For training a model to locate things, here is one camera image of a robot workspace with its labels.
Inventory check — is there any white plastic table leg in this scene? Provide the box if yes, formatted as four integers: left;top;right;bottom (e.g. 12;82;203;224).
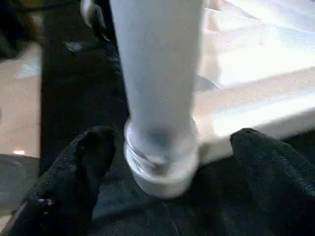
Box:
109;0;205;177

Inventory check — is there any black quilted mat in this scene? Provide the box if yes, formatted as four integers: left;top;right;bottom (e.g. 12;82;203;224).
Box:
39;0;315;236

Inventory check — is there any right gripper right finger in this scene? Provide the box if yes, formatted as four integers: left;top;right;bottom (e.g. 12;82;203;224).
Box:
230;127;315;236

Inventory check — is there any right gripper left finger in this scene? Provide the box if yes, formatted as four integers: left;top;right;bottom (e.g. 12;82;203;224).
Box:
14;126;116;236

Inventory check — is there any white plastic table top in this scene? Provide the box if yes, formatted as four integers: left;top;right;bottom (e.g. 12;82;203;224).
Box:
132;0;315;199

